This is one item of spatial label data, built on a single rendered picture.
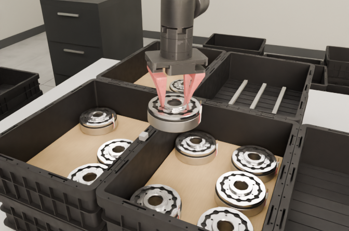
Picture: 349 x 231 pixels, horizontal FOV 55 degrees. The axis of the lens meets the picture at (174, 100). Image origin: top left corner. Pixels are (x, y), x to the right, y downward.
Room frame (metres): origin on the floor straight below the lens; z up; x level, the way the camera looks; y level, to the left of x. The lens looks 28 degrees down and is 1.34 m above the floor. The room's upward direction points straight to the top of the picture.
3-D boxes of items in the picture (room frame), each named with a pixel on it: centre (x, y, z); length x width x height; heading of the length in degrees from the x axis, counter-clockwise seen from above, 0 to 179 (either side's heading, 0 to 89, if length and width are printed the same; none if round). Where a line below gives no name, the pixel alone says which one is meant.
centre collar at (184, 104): (0.57, 0.00, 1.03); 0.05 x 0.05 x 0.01
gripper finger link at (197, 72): (0.57, -0.01, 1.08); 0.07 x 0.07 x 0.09; 18
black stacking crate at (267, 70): (0.91, -0.25, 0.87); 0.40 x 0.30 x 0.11; 155
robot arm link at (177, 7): (0.58, -0.01, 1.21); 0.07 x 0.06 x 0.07; 158
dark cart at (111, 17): (2.44, 0.58, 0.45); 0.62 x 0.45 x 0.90; 159
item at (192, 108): (0.56, 0.00, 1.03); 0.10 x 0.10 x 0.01
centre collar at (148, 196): (0.48, 0.04, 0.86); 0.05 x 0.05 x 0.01
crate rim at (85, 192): (0.68, 0.20, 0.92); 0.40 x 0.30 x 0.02; 155
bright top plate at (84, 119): (0.81, 0.22, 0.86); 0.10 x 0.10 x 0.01
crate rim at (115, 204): (0.55, -0.08, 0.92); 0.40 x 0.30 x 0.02; 155
